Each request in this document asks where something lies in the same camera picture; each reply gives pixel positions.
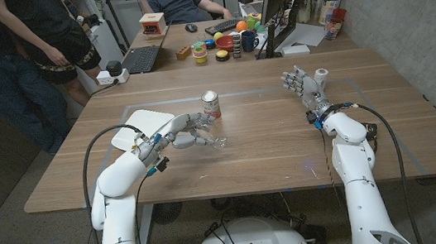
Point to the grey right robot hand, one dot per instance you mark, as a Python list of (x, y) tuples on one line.
[(309, 87)]

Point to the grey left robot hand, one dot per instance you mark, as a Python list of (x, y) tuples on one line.
[(179, 127)]

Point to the clear plastic bottle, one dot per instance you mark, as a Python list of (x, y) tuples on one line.
[(221, 141)]

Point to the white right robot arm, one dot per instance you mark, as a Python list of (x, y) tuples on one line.
[(358, 175)]

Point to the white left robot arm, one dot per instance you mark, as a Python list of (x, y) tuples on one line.
[(114, 209)]

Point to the white paper plate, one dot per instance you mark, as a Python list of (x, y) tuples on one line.
[(143, 120)]

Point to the red white soup can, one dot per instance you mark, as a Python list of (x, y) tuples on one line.
[(211, 105)]

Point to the white tape roll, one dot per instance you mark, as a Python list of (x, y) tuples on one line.
[(322, 76)]

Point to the small white box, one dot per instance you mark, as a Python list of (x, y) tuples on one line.
[(296, 50)]

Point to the white paper sheet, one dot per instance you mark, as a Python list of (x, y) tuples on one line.
[(307, 34)]

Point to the small black device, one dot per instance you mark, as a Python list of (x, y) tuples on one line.
[(370, 130)]

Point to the orange toy brick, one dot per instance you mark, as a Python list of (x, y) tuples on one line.
[(183, 53)]

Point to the stacked colourful cups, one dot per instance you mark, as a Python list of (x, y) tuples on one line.
[(200, 55)]

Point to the dark blue mug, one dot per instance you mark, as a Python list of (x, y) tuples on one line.
[(249, 41)]

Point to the black laptop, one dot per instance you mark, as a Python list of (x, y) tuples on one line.
[(141, 59)]

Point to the black striped block stack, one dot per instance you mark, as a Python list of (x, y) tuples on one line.
[(237, 46)]

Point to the yellow black disc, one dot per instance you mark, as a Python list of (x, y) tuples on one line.
[(222, 55)]

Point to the black power adapter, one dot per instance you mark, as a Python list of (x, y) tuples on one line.
[(114, 67)]

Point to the white cylindrical canister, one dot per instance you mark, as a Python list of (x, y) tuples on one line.
[(330, 2)]

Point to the blue round lid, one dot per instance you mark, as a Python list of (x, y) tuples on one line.
[(210, 43)]

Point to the white power strip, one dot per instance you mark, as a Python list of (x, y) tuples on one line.
[(102, 78)]

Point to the orange ball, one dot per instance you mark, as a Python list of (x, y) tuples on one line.
[(241, 26)]

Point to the red bowl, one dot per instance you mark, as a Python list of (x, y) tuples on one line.
[(226, 42)]

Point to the yellow green ball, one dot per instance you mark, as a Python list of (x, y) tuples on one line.
[(218, 35)]

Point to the black computer mouse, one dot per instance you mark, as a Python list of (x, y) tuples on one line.
[(191, 28)]

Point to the black keyboard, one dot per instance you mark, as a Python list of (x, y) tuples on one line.
[(225, 26)]

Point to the white red wooden box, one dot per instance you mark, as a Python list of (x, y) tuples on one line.
[(152, 21)]

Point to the white shelf unit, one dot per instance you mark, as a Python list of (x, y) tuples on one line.
[(108, 39)]

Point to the seated person in blue polo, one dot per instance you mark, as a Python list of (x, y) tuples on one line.
[(180, 3)]

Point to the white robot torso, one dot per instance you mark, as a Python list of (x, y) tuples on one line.
[(252, 234)]

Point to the person in black shorts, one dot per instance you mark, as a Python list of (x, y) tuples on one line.
[(53, 34)]

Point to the person in blue jeans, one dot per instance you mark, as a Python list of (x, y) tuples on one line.
[(9, 81)]

